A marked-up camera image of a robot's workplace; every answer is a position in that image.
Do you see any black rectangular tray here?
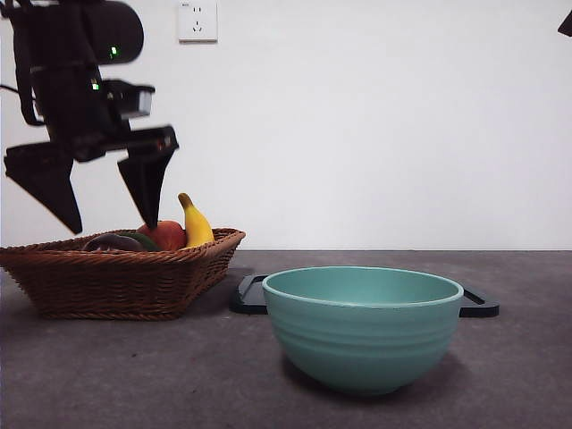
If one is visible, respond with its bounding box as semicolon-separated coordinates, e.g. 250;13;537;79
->
229;273;501;318

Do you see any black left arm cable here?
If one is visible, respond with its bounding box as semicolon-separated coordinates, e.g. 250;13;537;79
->
0;66;48;128

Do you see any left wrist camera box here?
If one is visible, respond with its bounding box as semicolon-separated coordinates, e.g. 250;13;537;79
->
105;80;156;121

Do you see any teal ribbed bowl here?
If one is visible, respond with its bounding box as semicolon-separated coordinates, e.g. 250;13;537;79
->
262;265;465;397

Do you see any brown wicker basket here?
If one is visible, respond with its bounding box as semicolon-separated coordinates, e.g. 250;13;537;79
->
0;228;247;321

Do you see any green avocado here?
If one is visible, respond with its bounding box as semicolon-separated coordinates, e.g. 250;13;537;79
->
116;231;162;252

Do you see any red apple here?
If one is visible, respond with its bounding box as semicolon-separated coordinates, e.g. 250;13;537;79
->
137;220;187;251

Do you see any white wall socket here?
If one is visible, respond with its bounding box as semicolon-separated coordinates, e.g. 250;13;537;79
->
178;2;219;44

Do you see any yellow banana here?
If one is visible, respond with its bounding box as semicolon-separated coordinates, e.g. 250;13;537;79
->
177;192;215;249

